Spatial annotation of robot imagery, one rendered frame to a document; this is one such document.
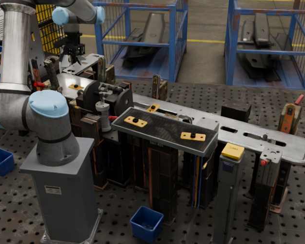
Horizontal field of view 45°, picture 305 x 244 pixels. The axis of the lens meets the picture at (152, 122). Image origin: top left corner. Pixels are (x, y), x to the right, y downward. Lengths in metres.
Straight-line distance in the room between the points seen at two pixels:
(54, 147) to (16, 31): 0.40
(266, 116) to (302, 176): 0.53
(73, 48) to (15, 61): 0.57
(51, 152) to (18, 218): 0.53
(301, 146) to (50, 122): 0.98
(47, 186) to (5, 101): 0.33
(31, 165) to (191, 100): 1.35
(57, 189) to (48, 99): 0.32
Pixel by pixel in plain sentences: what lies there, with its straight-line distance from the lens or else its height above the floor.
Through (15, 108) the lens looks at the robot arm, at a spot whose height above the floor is 1.30.
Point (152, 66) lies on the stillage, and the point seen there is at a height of 0.16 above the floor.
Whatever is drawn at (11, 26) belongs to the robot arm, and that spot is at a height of 1.52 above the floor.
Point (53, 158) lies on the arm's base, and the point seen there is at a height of 1.13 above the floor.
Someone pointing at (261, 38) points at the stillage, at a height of 0.59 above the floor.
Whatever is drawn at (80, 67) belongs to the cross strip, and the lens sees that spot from 2.22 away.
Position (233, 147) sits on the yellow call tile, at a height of 1.16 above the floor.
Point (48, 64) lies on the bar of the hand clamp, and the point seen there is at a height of 1.21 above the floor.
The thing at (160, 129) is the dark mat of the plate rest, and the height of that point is 1.16.
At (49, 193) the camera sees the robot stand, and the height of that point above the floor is 0.99.
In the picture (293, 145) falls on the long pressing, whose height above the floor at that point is 1.00.
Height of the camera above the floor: 1.91
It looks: 33 degrees down
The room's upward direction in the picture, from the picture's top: 1 degrees counter-clockwise
